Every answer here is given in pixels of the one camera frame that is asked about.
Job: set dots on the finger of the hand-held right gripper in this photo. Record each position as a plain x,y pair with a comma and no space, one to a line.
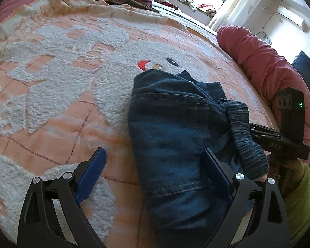
261,133

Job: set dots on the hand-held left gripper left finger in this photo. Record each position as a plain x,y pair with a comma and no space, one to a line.
93,173

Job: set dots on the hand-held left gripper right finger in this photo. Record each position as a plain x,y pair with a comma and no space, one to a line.
217,173

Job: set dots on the blue denim pants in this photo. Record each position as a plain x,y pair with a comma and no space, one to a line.
170,134

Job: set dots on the person's right hand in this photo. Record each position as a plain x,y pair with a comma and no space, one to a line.
292,165

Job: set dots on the black flat screen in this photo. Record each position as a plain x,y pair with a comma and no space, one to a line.
307,75

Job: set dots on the red rolled duvet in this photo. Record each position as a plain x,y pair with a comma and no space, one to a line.
263,62

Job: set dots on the peach fleece printed blanket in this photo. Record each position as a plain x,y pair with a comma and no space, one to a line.
67,82

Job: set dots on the white air conditioner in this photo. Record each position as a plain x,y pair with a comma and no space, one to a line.
292,16

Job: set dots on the white curtain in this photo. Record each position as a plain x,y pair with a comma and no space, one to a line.
237,5

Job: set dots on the pale striped bed sheet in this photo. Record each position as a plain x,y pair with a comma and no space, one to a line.
186,18

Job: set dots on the white crumpled garment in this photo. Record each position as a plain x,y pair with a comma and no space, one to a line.
188,1

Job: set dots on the red bed cover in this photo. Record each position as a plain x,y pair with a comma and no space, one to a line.
10,7

